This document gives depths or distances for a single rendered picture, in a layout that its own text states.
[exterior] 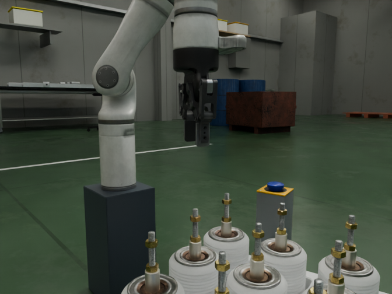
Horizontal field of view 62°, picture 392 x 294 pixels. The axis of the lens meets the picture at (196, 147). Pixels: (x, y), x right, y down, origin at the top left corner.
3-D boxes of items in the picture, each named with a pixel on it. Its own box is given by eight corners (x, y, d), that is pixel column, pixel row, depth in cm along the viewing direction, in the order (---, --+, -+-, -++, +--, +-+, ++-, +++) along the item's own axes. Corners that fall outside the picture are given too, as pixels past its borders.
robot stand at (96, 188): (88, 288, 93) (83, 185, 89) (132, 271, 102) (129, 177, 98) (110, 312, 82) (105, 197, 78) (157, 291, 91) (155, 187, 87)
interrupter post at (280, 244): (273, 246, 64) (273, 230, 63) (286, 247, 64) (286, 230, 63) (275, 252, 62) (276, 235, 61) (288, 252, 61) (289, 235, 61)
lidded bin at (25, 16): (38, 31, 592) (37, 15, 588) (44, 27, 561) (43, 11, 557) (7, 27, 561) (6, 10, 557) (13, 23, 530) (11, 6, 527)
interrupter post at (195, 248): (203, 259, 59) (203, 242, 58) (191, 262, 58) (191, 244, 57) (198, 254, 61) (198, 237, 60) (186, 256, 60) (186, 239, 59)
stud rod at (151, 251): (150, 282, 48) (149, 233, 47) (148, 279, 49) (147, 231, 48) (156, 280, 49) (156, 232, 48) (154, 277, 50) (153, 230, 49)
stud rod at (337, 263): (340, 293, 46) (343, 242, 44) (333, 293, 46) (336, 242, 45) (338, 289, 47) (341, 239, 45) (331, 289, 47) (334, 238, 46)
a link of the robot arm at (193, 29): (249, 48, 52) (250, 7, 51) (181, 45, 48) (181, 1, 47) (226, 56, 60) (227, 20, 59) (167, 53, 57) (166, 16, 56)
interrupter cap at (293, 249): (258, 240, 67) (258, 237, 67) (296, 241, 66) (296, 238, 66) (263, 258, 59) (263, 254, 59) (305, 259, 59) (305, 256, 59)
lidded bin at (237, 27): (237, 37, 924) (237, 27, 919) (248, 35, 891) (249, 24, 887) (224, 35, 890) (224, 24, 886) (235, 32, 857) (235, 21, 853)
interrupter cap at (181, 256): (223, 263, 57) (223, 259, 57) (183, 272, 54) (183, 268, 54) (205, 245, 64) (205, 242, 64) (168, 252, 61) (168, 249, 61)
